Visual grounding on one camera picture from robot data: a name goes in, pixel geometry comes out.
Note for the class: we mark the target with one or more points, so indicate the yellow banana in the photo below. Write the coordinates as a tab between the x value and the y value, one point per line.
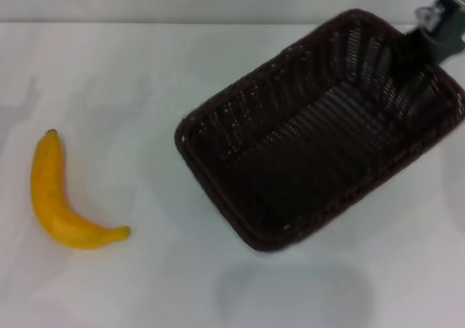
49	204

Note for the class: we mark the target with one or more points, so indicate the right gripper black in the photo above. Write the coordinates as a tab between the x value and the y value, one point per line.
448	37

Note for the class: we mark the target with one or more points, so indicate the silver metal wrist clamp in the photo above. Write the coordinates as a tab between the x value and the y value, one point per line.
429	17

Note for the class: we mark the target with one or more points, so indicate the black woven plastic basket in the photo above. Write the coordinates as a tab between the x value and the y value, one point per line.
290	179

